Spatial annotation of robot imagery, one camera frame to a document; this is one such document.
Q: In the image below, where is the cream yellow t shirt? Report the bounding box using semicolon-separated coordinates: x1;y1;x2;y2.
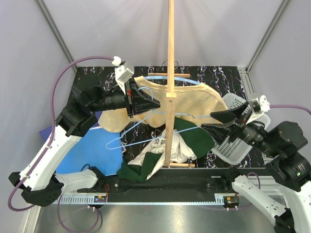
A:
98;76;227;133

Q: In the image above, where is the green and white t shirt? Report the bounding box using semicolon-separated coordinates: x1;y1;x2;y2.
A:
117;118;215;182

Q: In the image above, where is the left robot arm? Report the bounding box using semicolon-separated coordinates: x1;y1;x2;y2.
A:
9;78;160;207

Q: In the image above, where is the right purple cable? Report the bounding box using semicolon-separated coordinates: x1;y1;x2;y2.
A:
269;104;311;113

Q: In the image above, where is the purple folder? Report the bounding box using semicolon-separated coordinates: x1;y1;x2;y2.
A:
39;126;61;146

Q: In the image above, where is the white plastic basket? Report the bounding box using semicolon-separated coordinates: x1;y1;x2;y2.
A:
211;93;271;165

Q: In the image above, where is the blue folder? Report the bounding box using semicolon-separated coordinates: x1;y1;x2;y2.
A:
56;127;123;176

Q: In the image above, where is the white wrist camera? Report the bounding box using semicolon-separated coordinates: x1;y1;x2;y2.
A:
112;56;134;94
247;95;270;124

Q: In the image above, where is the white slotted cable duct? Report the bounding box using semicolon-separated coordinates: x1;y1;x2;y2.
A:
55;195;107;204

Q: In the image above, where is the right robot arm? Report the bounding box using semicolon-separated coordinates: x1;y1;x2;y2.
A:
201;101;311;233

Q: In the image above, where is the light blue wire hanger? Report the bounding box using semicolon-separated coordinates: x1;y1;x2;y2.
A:
105;87;214;151

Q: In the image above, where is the light blue plastic hanger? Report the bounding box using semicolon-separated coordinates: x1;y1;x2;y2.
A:
143;75;200;85

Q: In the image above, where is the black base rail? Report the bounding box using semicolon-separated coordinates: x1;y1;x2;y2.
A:
78;167;268;203

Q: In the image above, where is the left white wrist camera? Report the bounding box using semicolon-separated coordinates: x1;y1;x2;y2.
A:
112;56;134;94

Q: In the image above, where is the wooden hanger stand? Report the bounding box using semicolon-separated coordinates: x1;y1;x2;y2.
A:
147;0;195;168

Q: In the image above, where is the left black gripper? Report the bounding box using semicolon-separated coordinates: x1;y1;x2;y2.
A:
89;78;161;118

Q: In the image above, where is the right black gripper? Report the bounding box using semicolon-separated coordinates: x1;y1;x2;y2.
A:
200;100;279;156

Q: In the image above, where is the black marbled mat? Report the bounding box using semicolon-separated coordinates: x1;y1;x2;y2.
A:
73;66;265;168

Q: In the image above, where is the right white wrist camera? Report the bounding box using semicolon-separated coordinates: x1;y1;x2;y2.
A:
247;95;270;124

